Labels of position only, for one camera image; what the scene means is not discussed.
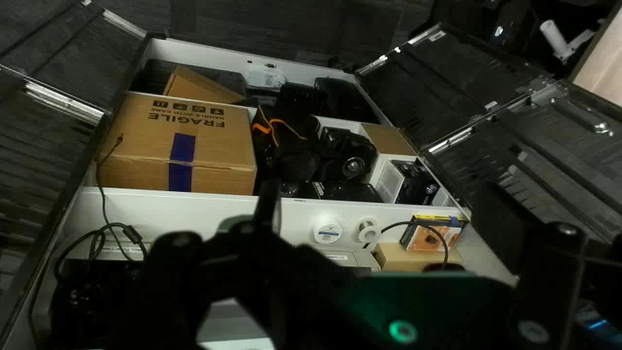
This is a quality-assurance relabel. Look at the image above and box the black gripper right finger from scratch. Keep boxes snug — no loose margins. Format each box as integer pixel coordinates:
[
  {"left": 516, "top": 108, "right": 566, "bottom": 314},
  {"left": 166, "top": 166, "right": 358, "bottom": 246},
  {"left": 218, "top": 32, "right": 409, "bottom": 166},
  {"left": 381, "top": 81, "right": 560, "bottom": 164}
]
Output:
[{"left": 516, "top": 223, "right": 591, "bottom": 350}]

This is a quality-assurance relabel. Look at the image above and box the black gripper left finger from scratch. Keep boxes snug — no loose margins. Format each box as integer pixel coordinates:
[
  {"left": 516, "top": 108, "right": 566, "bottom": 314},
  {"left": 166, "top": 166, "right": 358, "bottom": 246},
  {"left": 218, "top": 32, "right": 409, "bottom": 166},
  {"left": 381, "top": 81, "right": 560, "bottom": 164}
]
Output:
[{"left": 146, "top": 230, "right": 208, "bottom": 350}]

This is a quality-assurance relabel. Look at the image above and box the cardboard box blue tape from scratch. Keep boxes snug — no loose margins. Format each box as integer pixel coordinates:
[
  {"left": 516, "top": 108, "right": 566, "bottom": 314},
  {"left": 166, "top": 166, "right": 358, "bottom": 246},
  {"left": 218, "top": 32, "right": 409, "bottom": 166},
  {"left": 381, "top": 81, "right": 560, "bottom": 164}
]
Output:
[{"left": 96, "top": 90, "right": 259, "bottom": 197}]

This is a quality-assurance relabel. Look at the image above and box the white metal shelf unit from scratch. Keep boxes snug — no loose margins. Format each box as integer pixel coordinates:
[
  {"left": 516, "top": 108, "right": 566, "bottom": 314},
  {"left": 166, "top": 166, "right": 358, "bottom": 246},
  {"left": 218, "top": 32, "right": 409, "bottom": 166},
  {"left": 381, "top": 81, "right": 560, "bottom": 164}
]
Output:
[{"left": 26, "top": 36, "right": 521, "bottom": 350}]

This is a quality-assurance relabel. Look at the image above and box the flat orange black package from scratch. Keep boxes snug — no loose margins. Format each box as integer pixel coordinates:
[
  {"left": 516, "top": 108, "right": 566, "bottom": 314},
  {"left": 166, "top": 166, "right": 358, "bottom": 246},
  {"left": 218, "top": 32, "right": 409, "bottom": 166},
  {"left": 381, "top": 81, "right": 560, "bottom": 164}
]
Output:
[{"left": 399, "top": 213, "right": 471, "bottom": 254}]

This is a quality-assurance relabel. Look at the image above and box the small wooden block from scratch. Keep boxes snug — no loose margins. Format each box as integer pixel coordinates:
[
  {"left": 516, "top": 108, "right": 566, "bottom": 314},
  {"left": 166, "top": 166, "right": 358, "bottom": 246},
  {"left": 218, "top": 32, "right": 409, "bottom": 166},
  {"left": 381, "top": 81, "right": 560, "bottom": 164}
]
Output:
[{"left": 378, "top": 219, "right": 465, "bottom": 273}]

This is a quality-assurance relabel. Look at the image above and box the steel tray rack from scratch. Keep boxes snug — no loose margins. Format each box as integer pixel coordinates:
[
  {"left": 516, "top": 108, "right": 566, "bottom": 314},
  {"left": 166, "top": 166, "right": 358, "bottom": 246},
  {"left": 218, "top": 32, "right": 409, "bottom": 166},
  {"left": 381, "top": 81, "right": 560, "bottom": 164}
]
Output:
[
  {"left": 356, "top": 22, "right": 622, "bottom": 261},
  {"left": 0, "top": 0, "right": 148, "bottom": 328}
]

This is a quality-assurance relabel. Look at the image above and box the cream bin with black parts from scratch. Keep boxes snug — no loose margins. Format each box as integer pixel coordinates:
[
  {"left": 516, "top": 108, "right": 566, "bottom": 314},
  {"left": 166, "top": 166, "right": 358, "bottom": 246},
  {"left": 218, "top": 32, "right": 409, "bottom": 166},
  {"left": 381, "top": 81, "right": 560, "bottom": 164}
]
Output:
[{"left": 368, "top": 153, "right": 459, "bottom": 209}]

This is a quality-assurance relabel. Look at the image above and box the tan cardboard piece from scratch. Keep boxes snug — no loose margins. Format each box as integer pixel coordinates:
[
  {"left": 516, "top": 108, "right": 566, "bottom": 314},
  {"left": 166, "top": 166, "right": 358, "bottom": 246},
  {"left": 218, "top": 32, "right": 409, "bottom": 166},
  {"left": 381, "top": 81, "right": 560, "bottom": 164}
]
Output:
[{"left": 360, "top": 123, "right": 416, "bottom": 158}]

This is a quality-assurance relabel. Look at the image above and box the light wooden table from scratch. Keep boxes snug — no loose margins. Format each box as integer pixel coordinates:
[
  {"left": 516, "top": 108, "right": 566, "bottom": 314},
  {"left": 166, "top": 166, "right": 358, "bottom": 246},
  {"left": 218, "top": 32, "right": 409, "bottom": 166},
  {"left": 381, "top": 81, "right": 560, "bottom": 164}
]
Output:
[{"left": 572, "top": 18, "right": 622, "bottom": 110}]

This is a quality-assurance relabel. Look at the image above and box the white pipe piece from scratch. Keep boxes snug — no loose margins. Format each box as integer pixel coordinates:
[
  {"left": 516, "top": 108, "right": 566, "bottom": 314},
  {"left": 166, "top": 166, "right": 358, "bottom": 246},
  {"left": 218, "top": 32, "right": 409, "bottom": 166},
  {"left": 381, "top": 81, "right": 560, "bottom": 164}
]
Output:
[{"left": 539, "top": 18, "right": 595, "bottom": 61}]

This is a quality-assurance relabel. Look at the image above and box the long thin black cord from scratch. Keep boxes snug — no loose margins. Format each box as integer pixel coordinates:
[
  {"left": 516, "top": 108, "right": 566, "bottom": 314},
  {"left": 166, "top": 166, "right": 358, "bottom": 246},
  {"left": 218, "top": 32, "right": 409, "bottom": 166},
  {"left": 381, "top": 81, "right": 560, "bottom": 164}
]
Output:
[{"left": 55, "top": 133, "right": 150, "bottom": 283}]

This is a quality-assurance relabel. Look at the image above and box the orange wire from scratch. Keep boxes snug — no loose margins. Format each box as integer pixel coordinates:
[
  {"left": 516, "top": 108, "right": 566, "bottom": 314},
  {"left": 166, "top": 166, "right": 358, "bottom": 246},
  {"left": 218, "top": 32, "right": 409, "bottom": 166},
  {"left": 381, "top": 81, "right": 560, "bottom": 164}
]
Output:
[{"left": 251, "top": 106, "right": 308, "bottom": 149}]

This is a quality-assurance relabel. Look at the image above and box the black camera lens device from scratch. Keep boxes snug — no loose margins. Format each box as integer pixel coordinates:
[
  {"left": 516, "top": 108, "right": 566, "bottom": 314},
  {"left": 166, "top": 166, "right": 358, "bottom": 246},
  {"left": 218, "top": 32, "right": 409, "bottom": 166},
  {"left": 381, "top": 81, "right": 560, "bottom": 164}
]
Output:
[{"left": 317, "top": 125, "right": 381, "bottom": 191}]

